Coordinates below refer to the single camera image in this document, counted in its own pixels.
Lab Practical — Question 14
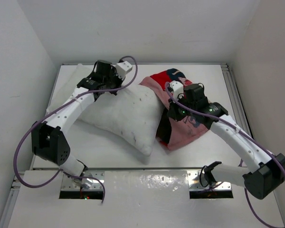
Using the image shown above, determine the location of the red patterned pillowcase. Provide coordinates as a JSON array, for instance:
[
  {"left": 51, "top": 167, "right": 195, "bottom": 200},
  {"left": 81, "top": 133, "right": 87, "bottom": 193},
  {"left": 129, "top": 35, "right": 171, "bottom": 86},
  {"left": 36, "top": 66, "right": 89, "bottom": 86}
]
[{"left": 139, "top": 68, "right": 209, "bottom": 152}]

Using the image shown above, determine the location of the white pillow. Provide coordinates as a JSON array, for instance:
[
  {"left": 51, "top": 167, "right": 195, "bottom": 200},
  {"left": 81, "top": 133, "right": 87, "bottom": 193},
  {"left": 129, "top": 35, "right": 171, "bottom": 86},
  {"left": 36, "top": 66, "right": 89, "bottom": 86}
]
[{"left": 46, "top": 63, "right": 166, "bottom": 157}]

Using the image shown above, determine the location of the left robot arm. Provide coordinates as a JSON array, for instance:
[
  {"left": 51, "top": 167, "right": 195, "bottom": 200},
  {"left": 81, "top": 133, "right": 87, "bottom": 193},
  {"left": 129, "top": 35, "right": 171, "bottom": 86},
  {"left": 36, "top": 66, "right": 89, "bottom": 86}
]
[{"left": 31, "top": 60, "right": 133, "bottom": 176}]

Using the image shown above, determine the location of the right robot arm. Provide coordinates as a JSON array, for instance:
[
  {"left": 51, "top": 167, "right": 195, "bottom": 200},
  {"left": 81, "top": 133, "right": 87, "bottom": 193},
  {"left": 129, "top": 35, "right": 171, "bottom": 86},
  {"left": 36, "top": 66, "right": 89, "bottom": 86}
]
[{"left": 165, "top": 81, "right": 285, "bottom": 200}]

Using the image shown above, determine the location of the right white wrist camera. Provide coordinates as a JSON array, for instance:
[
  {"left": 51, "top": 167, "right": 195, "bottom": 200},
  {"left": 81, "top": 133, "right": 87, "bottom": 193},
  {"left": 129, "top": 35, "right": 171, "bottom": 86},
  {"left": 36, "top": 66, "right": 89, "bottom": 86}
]
[{"left": 168, "top": 81, "right": 184, "bottom": 100}]

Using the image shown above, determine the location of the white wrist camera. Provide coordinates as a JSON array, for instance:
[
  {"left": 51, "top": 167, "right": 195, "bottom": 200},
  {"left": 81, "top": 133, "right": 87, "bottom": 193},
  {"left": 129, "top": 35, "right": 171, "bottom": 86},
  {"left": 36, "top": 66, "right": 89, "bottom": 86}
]
[
  {"left": 168, "top": 81, "right": 184, "bottom": 100},
  {"left": 115, "top": 61, "right": 133, "bottom": 80}
]

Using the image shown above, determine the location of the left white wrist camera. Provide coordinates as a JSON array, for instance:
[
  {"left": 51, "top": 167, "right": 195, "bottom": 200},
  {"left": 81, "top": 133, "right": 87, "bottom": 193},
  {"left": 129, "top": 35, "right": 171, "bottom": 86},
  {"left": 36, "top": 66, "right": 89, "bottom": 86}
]
[{"left": 115, "top": 61, "right": 133, "bottom": 80}]

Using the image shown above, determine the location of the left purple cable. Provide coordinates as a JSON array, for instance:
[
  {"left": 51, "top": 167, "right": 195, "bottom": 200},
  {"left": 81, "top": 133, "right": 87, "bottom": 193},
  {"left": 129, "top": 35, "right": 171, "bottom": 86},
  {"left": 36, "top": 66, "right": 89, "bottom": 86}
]
[{"left": 13, "top": 56, "right": 138, "bottom": 204}]

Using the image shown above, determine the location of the purple cable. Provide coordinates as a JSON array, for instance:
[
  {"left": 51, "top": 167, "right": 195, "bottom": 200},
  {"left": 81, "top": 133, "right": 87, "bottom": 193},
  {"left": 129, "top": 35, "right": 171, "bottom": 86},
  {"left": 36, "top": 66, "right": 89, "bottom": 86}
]
[
  {"left": 165, "top": 82, "right": 285, "bottom": 228},
  {"left": 13, "top": 56, "right": 138, "bottom": 204}
]

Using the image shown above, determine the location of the aluminium frame rail right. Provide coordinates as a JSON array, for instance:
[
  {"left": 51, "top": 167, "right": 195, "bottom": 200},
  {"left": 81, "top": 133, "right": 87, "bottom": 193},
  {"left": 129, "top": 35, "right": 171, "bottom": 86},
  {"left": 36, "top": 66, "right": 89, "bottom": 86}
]
[{"left": 220, "top": 63, "right": 253, "bottom": 138}]

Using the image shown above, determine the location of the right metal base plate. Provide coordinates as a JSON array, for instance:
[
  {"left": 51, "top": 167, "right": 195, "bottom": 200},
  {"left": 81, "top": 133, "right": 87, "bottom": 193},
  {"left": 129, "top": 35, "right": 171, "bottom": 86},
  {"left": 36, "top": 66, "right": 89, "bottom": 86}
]
[{"left": 187, "top": 170, "right": 232, "bottom": 192}]

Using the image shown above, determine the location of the metal base plate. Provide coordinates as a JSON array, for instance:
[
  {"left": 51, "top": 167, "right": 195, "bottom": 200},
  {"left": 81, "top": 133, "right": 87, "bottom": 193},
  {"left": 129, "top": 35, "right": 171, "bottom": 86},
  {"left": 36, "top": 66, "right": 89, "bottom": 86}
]
[
  {"left": 187, "top": 170, "right": 232, "bottom": 192},
  {"left": 61, "top": 171, "right": 105, "bottom": 192}
]

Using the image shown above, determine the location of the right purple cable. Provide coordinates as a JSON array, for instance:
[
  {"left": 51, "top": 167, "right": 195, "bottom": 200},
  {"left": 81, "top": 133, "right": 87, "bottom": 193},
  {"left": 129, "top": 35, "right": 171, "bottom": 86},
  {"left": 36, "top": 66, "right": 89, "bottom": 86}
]
[{"left": 165, "top": 82, "right": 285, "bottom": 228}]

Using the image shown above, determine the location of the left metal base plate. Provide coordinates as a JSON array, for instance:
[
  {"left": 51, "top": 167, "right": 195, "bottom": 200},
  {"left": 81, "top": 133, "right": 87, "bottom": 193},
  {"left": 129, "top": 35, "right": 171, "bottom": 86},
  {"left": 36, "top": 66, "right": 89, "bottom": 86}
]
[{"left": 61, "top": 171, "right": 105, "bottom": 192}]

